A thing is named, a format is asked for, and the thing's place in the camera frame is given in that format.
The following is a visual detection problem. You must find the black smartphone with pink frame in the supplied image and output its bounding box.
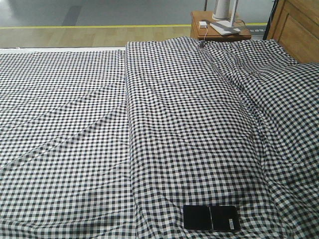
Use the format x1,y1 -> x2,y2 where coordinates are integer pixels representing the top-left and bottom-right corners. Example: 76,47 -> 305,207
183,205 -> 241,232

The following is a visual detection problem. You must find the black white checkered duvet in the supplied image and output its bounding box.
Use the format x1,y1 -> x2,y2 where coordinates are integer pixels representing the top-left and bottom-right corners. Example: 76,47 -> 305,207
125,37 -> 319,239

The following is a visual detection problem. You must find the wooden nightstand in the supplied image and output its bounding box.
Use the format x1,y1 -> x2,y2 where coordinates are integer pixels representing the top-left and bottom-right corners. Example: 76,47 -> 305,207
190,10 -> 251,42

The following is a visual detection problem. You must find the white charger adapter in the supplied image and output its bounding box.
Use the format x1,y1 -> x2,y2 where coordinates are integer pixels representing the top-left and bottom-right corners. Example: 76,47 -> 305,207
199,21 -> 207,28

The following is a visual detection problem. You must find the black white checkered bed sheet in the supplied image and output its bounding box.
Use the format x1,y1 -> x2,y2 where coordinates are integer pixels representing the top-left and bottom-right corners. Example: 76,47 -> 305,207
0,50 -> 136,239

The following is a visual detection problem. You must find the white desk lamp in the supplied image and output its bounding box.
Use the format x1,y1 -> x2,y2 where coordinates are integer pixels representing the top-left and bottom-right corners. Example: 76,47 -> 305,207
209,0 -> 240,36

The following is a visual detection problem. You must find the wooden headboard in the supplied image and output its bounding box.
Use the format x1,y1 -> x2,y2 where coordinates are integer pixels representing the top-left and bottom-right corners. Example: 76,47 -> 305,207
267,0 -> 319,63

